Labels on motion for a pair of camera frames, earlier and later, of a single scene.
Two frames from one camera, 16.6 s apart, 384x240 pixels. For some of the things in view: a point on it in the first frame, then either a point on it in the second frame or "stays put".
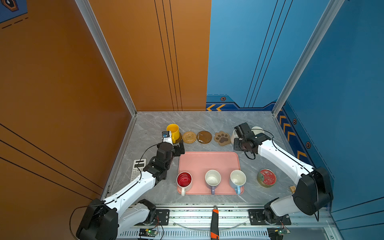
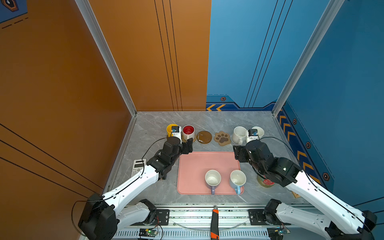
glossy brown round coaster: x=204 y=137 stays put
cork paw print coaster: x=223 y=138 stays put
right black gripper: x=235 y=140 → x=239 y=152
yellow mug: x=175 y=131 stays put
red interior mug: x=184 y=181 → x=188 y=132
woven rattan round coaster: x=189 y=137 stays put
